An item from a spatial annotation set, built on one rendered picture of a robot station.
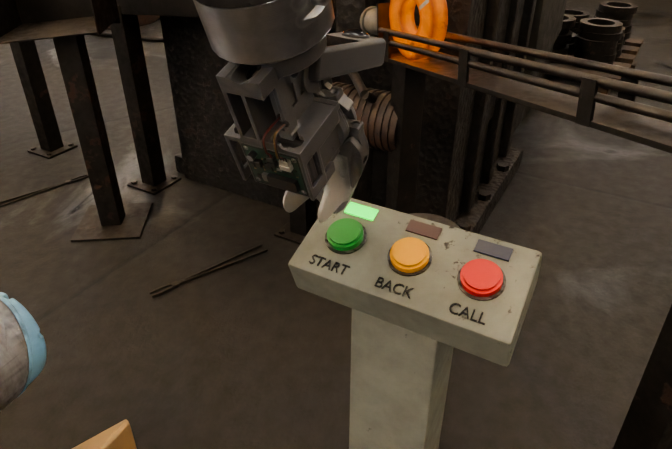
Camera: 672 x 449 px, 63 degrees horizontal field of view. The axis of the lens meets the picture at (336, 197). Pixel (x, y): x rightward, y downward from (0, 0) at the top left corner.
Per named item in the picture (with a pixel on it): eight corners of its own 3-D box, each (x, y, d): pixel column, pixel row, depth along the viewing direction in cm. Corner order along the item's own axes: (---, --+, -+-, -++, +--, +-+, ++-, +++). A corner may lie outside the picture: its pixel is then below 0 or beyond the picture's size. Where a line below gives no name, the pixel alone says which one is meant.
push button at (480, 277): (468, 262, 56) (468, 252, 55) (507, 274, 54) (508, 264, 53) (454, 294, 54) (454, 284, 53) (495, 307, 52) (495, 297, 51)
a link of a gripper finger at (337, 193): (312, 245, 53) (290, 180, 46) (340, 201, 56) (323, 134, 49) (340, 255, 52) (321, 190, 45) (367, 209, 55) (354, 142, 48)
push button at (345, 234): (339, 222, 62) (336, 212, 61) (371, 232, 61) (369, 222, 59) (322, 249, 60) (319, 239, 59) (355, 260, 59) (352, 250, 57)
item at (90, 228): (73, 207, 179) (6, -29, 143) (155, 203, 182) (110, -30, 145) (51, 243, 162) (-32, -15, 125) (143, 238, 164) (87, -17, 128)
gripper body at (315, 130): (242, 184, 47) (191, 67, 38) (293, 120, 52) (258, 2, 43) (319, 207, 44) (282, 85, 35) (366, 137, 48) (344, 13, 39)
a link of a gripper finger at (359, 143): (321, 181, 52) (302, 110, 45) (330, 168, 53) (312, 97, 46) (366, 193, 50) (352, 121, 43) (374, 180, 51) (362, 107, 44)
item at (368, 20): (383, 33, 122) (383, 4, 119) (405, 38, 114) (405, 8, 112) (359, 36, 120) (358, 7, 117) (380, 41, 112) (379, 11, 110)
